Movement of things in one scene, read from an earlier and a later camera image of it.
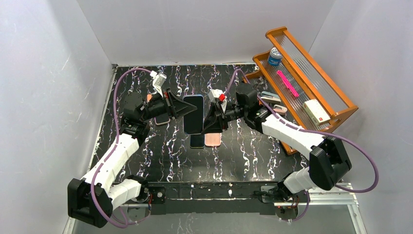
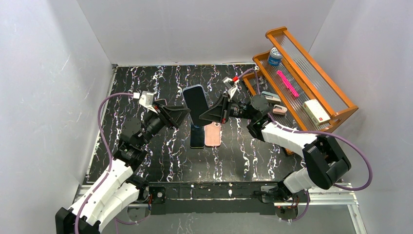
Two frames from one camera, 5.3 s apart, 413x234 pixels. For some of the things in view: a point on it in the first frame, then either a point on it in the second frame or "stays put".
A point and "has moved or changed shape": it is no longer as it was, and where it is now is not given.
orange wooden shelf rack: [288, 84] stays put
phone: [193, 123] has moved or changed shape
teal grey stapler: [270, 97] stays put
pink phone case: [213, 139] stays put
